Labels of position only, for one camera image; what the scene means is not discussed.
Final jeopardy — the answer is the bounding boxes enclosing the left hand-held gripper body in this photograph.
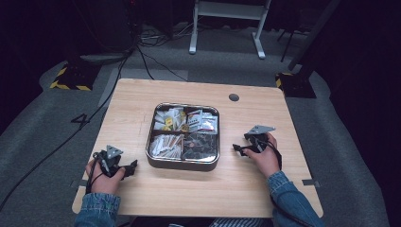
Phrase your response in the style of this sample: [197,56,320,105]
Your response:
[93,145,127,178]

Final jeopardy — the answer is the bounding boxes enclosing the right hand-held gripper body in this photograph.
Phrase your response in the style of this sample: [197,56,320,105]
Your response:
[244,125,276,154]

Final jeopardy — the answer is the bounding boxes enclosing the dark brown compartment box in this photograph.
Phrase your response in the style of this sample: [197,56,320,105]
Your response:
[145,102,221,172]

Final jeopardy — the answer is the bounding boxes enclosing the transparent lid with gold knob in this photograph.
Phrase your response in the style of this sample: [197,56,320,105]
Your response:
[146,102,220,165]

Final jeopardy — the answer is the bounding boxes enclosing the person's right hand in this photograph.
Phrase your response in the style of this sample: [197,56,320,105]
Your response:
[244,133,282,179]

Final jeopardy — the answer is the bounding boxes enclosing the person's left hand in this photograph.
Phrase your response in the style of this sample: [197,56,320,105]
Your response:
[85,159,127,196]

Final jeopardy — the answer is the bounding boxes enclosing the pile of white-brown stick packets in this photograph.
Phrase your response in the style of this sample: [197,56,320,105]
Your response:
[148,133,185,160]

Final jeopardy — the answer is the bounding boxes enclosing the grey tape strip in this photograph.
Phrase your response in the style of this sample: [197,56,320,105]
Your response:
[301,178,322,187]
[69,179,88,189]

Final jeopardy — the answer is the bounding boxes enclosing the pile of red-print white packets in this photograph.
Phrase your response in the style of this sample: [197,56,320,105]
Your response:
[185,108,219,135]

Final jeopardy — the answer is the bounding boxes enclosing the pile of yellow-label tea bags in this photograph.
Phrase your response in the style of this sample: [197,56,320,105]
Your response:
[153,107,187,132]

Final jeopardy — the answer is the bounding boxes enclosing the black yellow-striped stand base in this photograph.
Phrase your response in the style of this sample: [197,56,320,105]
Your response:
[275,72,318,99]
[49,61,102,92]

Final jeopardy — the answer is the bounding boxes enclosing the person's striped trousers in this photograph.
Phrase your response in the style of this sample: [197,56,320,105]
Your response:
[168,217,267,227]

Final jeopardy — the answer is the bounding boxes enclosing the grey flat stand base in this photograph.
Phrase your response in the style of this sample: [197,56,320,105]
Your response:
[79,51,131,66]

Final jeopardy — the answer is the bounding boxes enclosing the dark slanted stand pole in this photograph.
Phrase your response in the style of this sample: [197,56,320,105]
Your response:
[287,0,342,72]

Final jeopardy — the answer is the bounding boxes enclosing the white metal stand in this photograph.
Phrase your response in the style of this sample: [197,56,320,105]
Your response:
[188,0,273,61]

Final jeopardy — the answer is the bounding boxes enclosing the left hand-held gripper cable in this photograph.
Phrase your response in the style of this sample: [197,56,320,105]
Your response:
[85,152,106,195]

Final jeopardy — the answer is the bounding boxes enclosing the long black floor cable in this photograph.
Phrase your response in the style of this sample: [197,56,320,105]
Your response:
[0,55,131,213]

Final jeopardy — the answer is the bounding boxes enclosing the thin black floor cable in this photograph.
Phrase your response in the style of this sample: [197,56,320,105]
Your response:
[135,44,189,82]

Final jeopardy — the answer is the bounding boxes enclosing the tangle of floor cables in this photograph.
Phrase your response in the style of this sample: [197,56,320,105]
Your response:
[137,22,197,49]

